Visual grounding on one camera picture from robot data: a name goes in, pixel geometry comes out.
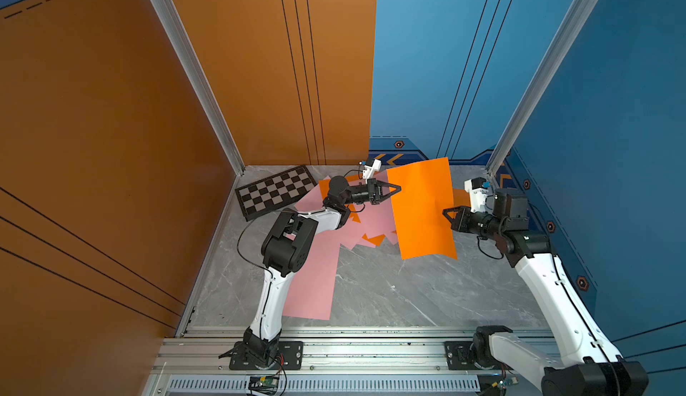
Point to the black grey chessboard case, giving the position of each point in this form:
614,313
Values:
274,192

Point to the large orange paper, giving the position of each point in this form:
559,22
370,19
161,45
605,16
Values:
426,191

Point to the pink paper underneath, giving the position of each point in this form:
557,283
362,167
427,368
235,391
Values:
310,206

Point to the orange paper front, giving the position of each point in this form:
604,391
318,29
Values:
337,198

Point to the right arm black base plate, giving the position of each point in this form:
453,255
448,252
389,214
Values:
465,355

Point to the pink paper top right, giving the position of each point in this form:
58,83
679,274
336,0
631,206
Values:
369,225

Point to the ventilation grille strip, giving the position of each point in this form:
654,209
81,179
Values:
305,384

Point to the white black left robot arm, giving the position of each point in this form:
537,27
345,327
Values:
285,250

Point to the right green circuit board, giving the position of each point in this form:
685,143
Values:
498,387

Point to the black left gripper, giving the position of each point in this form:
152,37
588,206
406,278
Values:
372,192

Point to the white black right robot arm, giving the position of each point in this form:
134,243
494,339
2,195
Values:
588,363

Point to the green circuit board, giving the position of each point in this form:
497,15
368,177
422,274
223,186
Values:
498,387
263,385

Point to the large curved pink paper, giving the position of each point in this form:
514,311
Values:
312,288

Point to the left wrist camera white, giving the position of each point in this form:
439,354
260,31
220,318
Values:
370,168

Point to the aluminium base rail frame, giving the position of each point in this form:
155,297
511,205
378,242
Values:
340,351

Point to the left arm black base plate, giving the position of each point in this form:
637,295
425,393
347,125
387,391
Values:
286,355

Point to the right aluminium corner post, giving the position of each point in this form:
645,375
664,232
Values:
569,29

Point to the left aluminium corner post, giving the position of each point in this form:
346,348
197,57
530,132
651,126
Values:
176,32

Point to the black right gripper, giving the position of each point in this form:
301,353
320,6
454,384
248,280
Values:
458,223

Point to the aluminium corner post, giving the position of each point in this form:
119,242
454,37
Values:
176,32
569,29

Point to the left green circuit board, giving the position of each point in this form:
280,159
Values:
263,385

